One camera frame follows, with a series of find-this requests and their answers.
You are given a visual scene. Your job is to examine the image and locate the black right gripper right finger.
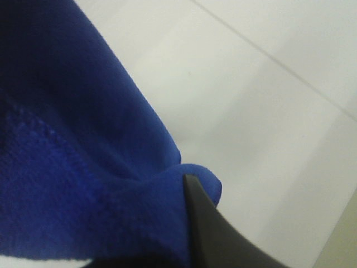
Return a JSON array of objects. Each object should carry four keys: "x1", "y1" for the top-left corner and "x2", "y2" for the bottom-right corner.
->
[{"x1": 183, "y1": 175, "x2": 287, "y2": 268}]

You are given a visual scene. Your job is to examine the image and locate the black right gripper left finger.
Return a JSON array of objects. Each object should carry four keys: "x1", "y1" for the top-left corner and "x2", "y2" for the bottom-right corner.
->
[{"x1": 83, "y1": 255, "x2": 185, "y2": 268}]

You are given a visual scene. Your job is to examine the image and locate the blue microfibre towel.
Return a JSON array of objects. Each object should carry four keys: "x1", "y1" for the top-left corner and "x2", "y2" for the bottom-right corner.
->
[{"x1": 1, "y1": 1, "x2": 221, "y2": 267}]

